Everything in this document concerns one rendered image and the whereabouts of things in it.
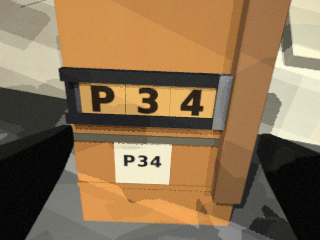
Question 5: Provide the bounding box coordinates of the orange wooden board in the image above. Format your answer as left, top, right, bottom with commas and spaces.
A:
54, 0, 292, 226

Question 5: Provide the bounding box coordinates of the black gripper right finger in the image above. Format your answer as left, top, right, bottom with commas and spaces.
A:
256, 133, 320, 240

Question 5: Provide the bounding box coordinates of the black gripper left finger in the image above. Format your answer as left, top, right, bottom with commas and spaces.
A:
0, 125, 74, 240

